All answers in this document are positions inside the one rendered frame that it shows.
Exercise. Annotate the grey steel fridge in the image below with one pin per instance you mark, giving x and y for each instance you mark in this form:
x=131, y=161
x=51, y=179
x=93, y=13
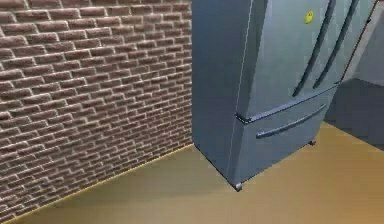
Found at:
x=220, y=86

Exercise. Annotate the yellow round fridge magnet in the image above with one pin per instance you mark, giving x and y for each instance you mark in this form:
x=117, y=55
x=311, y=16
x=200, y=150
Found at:
x=309, y=17

